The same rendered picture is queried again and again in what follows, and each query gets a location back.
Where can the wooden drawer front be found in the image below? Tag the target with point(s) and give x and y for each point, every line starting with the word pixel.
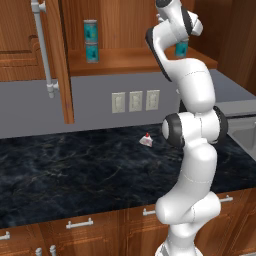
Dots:
pixel 100 230
pixel 18 241
pixel 141 230

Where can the wooden wall cabinet body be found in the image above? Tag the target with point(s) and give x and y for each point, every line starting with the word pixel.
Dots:
pixel 133 60

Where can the white wall socket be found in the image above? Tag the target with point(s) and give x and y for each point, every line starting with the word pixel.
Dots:
pixel 152 100
pixel 118 102
pixel 135 101

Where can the white and red cake slice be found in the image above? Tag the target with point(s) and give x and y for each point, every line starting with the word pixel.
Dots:
pixel 146 140

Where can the teal tin can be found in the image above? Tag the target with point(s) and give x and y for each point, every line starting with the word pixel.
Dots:
pixel 92 53
pixel 90 31
pixel 181 50

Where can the tall wooden side cabinet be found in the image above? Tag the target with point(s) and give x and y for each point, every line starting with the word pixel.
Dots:
pixel 236 40

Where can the closed wooden cabinet door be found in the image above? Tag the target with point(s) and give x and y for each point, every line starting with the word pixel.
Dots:
pixel 20 43

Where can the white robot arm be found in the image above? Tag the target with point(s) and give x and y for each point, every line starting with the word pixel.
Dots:
pixel 196 146

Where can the open wooden cabinet door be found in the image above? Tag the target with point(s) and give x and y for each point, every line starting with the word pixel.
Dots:
pixel 61 66

